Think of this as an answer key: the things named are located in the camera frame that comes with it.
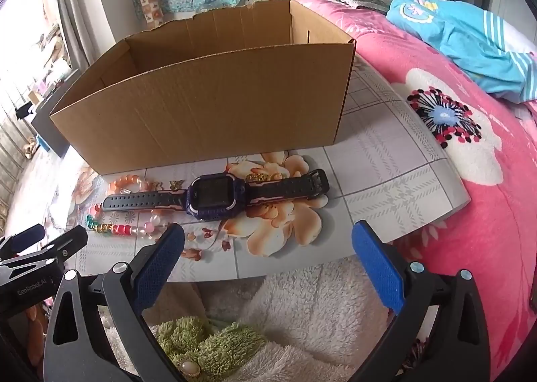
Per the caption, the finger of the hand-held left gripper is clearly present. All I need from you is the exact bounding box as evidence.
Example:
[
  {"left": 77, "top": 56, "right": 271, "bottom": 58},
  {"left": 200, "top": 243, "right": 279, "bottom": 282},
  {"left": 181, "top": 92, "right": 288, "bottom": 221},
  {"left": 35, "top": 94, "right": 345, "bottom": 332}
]
[
  {"left": 0, "top": 223, "right": 46, "bottom": 259},
  {"left": 8, "top": 226, "right": 89, "bottom": 271}
]

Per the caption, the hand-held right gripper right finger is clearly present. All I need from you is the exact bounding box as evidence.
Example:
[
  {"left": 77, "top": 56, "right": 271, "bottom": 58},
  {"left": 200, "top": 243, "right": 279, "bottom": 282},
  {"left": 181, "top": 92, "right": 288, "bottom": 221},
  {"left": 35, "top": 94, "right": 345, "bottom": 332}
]
[{"left": 351, "top": 220, "right": 491, "bottom": 382}]

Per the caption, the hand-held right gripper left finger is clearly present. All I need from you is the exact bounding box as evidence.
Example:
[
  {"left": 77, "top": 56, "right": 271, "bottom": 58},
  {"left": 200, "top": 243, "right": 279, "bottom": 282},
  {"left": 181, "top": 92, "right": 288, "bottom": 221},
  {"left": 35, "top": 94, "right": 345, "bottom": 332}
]
[{"left": 43, "top": 223, "right": 185, "bottom": 382}]

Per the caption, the colourful clear bead bracelet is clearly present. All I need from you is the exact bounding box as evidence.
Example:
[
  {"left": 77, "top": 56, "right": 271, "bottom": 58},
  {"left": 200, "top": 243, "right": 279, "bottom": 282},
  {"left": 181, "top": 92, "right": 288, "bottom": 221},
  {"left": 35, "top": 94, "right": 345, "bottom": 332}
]
[{"left": 86, "top": 204, "right": 168, "bottom": 239}]

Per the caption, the orange bead bracelet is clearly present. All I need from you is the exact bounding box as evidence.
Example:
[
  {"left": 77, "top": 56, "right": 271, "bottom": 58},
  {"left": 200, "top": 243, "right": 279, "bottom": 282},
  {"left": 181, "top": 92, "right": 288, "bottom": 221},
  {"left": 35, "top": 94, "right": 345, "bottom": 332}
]
[{"left": 108, "top": 174, "right": 154, "bottom": 198}]

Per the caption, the dark purple smartwatch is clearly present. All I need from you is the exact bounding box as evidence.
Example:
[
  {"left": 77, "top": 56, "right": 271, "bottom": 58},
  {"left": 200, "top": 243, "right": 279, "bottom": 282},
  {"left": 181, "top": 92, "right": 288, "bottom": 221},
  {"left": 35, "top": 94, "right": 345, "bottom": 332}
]
[{"left": 102, "top": 168, "right": 330, "bottom": 222}]

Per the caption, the brown cardboard box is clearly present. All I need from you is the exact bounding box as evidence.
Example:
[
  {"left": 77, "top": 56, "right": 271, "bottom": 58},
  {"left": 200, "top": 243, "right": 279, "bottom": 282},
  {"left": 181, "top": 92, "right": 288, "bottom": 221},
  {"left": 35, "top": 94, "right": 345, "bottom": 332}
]
[{"left": 49, "top": 0, "right": 356, "bottom": 176}]

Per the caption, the white fluffy robe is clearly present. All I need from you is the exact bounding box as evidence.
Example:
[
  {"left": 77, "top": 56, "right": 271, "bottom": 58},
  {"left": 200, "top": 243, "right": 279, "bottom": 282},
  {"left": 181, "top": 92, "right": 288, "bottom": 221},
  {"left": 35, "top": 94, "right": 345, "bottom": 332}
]
[{"left": 105, "top": 258, "right": 403, "bottom": 382}]

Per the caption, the green fluffy robe trim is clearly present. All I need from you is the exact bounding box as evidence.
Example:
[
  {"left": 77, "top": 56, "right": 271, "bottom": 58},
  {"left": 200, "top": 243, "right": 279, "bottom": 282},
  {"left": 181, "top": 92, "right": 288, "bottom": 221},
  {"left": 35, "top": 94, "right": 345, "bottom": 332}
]
[{"left": 157, "top": 317, "right": 267, "bottom": 378}]

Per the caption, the floral table cover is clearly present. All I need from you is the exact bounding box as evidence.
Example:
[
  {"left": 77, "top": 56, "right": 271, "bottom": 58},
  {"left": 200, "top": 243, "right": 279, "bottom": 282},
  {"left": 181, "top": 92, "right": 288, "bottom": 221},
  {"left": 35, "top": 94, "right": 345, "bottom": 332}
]
[{"left": 42, "top": 56, "right": 471, "bottom": 282}]

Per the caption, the gold oval button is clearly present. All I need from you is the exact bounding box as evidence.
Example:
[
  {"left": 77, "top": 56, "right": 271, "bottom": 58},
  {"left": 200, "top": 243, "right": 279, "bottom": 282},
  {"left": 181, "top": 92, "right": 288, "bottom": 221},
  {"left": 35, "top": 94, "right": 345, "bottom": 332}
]
[{"left": 180, "top": 359, "right": 202, "bottom": 378}]

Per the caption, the dark grey cabinet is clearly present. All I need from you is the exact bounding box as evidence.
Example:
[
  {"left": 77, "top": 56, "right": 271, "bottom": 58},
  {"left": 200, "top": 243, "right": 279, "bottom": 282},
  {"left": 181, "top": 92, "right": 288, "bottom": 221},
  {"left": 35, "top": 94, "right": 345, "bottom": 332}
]
[{"left": 30, "top": 103, "right": 72, "bottom": 156}]

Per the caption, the pink floral blanket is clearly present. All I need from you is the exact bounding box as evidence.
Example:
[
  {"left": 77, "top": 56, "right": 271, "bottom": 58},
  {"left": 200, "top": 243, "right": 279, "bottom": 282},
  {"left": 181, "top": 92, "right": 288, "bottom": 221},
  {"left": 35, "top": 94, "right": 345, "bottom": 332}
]
[{"left": 289, "top": 0, "right": 537, "bottom": 378}]

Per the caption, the grey curtain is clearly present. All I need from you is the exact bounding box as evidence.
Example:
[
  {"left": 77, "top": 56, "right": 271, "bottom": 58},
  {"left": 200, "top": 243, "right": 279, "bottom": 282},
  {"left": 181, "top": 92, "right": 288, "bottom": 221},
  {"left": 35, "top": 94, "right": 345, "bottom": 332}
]
[{"left": 50, "top": 0, "right": 116, "bottom": 72}]

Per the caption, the blue striped jacket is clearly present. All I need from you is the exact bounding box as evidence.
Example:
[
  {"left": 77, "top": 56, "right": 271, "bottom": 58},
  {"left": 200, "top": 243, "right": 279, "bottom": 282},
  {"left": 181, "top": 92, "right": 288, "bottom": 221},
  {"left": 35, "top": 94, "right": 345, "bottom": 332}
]
[{"left": 386, "top": 0, "right": 537, "bottom": 104}]

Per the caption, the tall patterned box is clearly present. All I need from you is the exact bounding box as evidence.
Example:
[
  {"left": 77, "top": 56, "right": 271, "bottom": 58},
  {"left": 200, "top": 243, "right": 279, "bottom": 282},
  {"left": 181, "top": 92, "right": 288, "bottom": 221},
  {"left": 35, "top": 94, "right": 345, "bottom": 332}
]
[{"left": 137, "top": 0, "right": 165, "bottom": 25}]

